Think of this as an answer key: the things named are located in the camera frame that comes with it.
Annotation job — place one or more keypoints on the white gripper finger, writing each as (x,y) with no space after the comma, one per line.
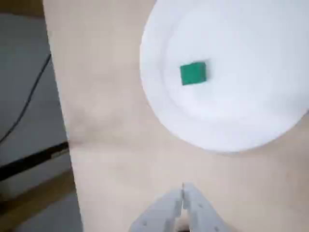
(161,215)
(202,217)

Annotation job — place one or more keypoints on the brown wooden board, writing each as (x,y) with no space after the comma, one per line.
(36,200)

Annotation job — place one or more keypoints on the green cube block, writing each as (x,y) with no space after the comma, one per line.
(193,73)

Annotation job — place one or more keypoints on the white paper plate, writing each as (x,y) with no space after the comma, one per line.
(241,96)

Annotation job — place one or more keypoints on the black floor bar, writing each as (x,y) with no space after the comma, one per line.
(31,160)

